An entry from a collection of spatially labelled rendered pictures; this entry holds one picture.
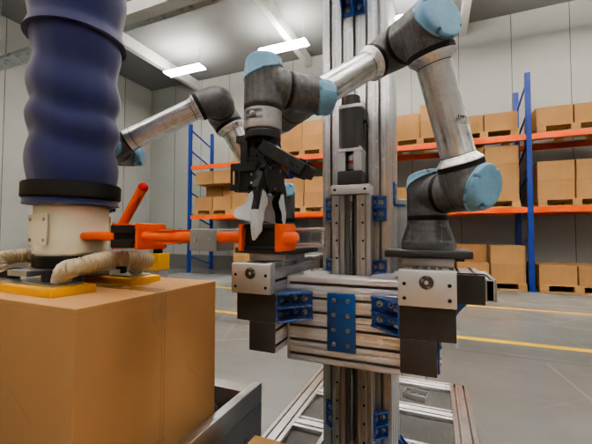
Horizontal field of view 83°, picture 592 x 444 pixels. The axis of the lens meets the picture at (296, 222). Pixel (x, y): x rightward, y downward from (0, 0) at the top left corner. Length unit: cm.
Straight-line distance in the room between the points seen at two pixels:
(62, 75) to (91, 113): 10
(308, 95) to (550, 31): 974
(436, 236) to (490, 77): 885
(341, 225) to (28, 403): 91
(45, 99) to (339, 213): 88
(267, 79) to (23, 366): 72
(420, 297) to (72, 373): 74
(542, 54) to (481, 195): 922
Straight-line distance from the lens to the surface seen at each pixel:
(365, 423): 130
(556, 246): 930
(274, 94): 68
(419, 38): 96
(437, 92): 95
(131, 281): 97
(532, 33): 1028
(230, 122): 135
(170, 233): 76
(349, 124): 122
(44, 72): 107
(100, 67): 109
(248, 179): 65
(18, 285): 98
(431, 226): 102
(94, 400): 80
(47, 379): 82
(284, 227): 61
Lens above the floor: 108
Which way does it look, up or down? 2 degrees up
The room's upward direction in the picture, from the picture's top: straight up
